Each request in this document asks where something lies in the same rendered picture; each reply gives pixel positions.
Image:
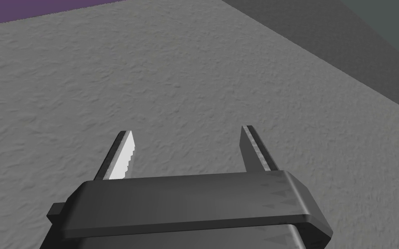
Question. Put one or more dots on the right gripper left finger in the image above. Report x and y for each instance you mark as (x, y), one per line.
(120, 159)

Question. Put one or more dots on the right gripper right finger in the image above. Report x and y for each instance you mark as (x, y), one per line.
(255, 154)

